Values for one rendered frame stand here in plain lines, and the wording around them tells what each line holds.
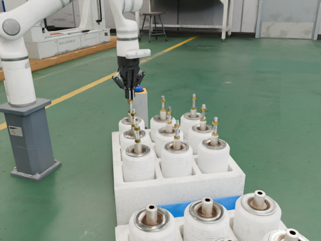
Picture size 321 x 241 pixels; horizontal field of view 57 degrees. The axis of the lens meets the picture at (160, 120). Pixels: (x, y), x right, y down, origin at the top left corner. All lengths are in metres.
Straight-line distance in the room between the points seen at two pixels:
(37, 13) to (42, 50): 2.33
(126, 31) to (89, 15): 3.53
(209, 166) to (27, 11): 0.79
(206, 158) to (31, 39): 2.84
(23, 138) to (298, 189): 1.06
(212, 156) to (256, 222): 0.29
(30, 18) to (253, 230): 0.95
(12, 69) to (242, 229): 0.91
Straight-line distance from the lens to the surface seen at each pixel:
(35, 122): 1.22
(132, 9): 1.00
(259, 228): 0.68
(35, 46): 3.47
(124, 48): 0.99
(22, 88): 1.19
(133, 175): 0.87
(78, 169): 1.32
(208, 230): 0.63
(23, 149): 1.26
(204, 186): 0.90
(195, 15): 5.94
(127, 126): 1.06
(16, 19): 1.15
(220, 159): 0.91
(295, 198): 1.20
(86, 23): 4.44
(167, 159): 0.87
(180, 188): 0.88
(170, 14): 6.08
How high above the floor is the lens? 0.67
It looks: 22 degrees down
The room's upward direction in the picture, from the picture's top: 1 degrees counter-clockwise
